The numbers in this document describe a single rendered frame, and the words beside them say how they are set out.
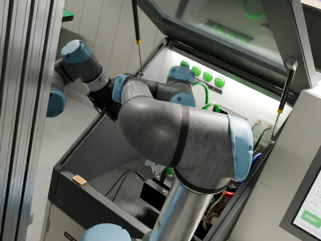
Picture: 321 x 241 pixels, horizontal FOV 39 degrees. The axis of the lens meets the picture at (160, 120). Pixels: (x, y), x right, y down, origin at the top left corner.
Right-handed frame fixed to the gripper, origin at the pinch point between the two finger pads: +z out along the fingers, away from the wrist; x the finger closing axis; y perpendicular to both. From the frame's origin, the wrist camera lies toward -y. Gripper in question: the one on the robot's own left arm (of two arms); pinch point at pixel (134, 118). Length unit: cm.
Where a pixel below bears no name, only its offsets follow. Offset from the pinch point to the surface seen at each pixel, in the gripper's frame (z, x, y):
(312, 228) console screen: 46, 51, -8
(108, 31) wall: 112, -232, -115
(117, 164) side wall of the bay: 49, -44, 4
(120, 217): 27.6, -2.7, 26.1
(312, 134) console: 27, 42, -31
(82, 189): 21.5, -21.4, 26.0
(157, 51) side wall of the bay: 16, -35, -40
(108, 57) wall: 130, -232, -100
